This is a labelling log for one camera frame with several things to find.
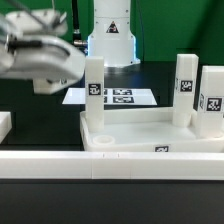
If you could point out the printed fiducial marker sheet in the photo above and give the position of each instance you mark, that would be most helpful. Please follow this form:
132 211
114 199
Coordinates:
113 96

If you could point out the white front obstacle bar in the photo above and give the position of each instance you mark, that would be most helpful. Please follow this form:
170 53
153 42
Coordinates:
102 165

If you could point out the white desk top tray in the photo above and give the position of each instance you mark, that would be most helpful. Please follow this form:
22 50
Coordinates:
146 130

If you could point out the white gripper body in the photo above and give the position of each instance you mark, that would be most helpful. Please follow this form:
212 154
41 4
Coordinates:
40 57

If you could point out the white left obstacle block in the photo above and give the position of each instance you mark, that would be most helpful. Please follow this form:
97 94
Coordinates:
5 124

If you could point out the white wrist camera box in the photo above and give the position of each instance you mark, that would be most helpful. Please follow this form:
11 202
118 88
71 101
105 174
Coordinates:
41 21

